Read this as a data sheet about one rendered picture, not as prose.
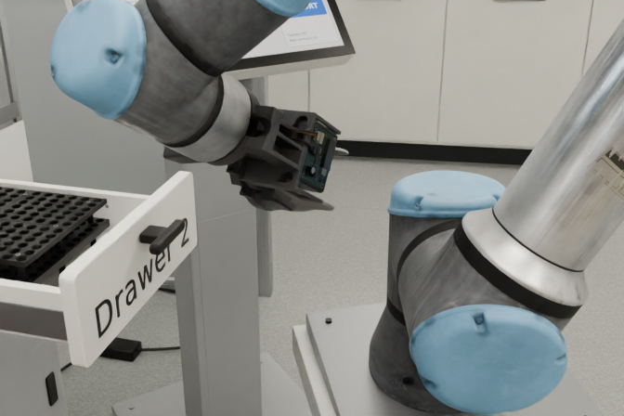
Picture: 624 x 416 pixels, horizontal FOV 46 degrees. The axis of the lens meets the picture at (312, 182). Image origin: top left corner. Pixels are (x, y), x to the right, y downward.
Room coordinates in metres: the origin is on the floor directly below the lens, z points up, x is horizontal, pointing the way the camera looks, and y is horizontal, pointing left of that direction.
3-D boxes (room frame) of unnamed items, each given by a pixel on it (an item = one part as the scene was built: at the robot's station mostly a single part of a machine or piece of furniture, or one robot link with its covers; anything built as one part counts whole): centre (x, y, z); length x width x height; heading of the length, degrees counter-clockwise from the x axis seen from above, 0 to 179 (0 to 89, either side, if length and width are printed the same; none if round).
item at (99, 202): (0.78, 0.30, 0.90); 0.18 x 0.02 x 0.01; 165
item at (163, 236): (0.75, 0.18, 0.91); 0.07 x 0.04 x 0.01; 165
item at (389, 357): (0.67, -0.14, 0.83); 0.15 x 0.15 x 0.10
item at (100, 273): (0.76, 0.20, 0.87); 0.29 x 0.02 x 0.11; 165
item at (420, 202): (0.66, -0.14, 0.95); 0.13 x 0.12 x 0.14; 1
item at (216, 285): (1.41, 0.19, 0.51); 0.50 x 0.45 x 1.02; 31
